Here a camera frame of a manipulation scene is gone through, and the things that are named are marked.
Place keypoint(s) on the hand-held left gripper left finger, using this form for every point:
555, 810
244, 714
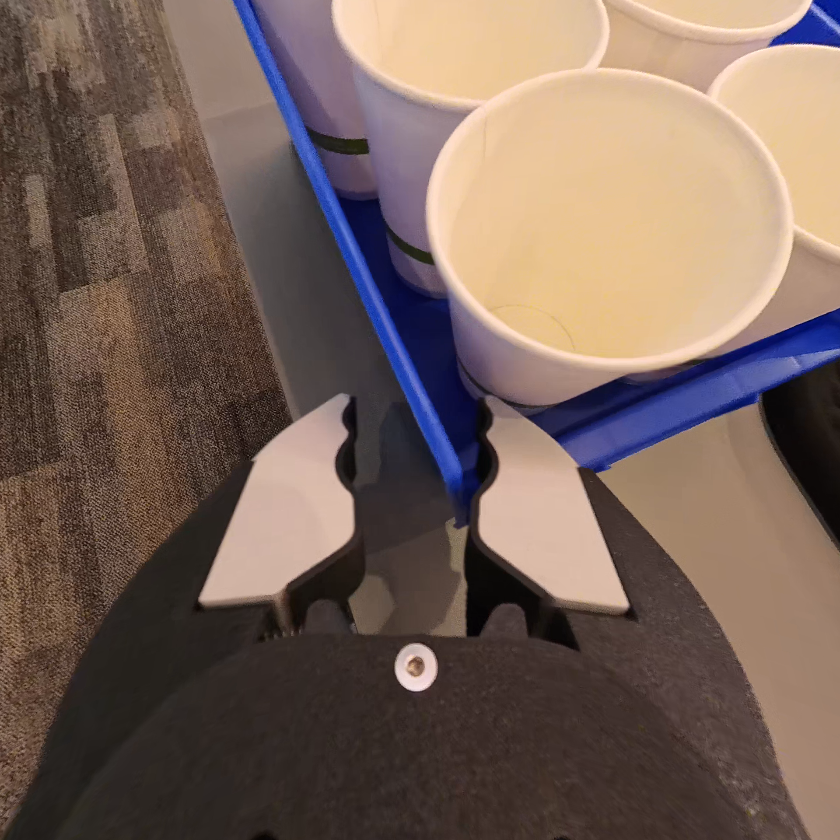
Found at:
289, 518

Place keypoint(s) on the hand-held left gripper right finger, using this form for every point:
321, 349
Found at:
551, 525

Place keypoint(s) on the blue plastic bin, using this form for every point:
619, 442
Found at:
420, 341

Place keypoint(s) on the white paper cup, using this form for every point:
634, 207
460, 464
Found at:
308, 79
807, 131
459, 46
610, 216
695, 46

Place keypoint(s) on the black quilted mouse pad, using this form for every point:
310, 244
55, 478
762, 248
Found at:
814, 459

